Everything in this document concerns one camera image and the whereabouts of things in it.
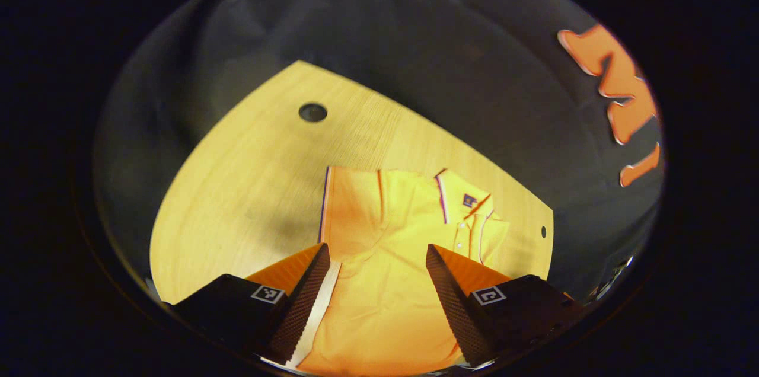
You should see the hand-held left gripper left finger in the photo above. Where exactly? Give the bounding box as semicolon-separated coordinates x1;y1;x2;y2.
169;242;331;366

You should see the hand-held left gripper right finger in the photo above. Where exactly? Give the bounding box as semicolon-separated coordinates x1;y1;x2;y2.
426;243;585;368

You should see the orange T-shirt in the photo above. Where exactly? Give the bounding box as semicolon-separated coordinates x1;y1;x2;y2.
294;165;512;376

